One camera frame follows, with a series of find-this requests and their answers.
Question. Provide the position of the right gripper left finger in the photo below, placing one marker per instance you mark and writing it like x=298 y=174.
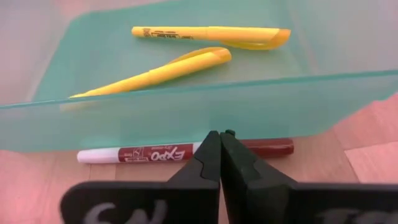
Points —
x=174 y=202

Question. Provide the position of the green translucent bin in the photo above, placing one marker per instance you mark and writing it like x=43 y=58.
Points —
x=186 y=115

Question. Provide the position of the markers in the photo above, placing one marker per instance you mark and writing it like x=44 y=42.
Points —
x=140 y=154

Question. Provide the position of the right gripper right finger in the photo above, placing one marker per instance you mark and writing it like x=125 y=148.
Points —
x=280 y=202

